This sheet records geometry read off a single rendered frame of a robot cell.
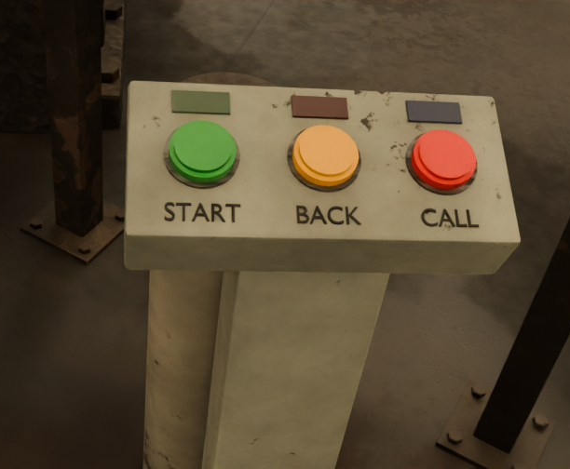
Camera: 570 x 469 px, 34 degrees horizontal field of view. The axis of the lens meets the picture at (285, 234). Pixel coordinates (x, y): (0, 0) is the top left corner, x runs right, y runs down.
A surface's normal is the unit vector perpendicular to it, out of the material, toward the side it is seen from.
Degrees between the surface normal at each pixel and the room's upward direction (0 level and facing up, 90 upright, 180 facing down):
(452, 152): 20
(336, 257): 110
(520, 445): 0
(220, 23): 0
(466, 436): 0
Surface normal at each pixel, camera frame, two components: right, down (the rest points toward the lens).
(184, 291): -0.43, 0.57
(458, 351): 0.12, -0.73
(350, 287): 0.11, 0.69
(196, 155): 0.15, -0.45
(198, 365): -0.13, 0.66
